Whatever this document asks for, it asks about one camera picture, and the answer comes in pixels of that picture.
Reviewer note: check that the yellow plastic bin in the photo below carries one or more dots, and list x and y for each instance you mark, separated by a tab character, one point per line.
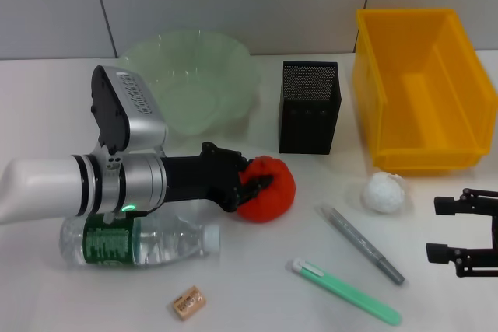
428	114

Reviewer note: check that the grey marker pen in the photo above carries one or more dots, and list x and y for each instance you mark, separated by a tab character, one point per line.
362	244

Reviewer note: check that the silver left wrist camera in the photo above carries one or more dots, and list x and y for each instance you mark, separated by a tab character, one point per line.
128	114

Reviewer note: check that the tan eraser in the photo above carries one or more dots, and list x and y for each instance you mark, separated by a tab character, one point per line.
188	302

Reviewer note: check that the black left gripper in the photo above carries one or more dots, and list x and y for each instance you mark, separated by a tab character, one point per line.
194	180

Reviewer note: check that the black mesh pen holder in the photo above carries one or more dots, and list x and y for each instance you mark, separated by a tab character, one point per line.
307	126

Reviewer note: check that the red tomato-shaped plush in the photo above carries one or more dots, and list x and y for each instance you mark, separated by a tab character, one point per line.
278	200

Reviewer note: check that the pale green glass fruit bowl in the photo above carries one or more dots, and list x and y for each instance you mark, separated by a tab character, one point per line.
194	75

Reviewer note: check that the clear green-label water bottle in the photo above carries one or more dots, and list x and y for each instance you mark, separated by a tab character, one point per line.
163	242

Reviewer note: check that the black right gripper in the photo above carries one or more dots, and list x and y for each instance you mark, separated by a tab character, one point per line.
494	231

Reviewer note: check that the white paper ball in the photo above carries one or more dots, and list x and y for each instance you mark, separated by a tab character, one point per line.
383	194

